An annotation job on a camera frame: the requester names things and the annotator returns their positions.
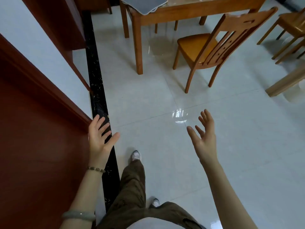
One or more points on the person's left forearm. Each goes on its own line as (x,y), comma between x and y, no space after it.
(85,193)

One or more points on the small brown wooden cabinet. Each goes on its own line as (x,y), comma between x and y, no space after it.
(95,3)

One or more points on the white shirt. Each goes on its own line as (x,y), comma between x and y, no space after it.
(155,224)

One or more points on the red-brown wooden door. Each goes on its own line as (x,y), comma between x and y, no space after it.
(35,152)

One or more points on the person's right forearm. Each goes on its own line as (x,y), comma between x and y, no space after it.
(226,195)

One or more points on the pale green jade bangle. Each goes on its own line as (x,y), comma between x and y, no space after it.
(78,215)

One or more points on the white sneaker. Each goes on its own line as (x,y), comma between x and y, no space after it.
(155,203)
(135,155)

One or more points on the person's left hand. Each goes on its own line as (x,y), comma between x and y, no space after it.
(97,145)

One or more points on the orange wooden chair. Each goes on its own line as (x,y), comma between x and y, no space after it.
(193,45)
(294,23)

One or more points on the wooden dining table, floral cover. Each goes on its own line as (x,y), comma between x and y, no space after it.
(202,8)

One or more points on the red-brown door frame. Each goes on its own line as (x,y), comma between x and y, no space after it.
(59,21)

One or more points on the person's right hand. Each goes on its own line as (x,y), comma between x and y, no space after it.
(206,145)

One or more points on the olive brown trousers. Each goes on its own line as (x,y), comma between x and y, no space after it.
(133,188)

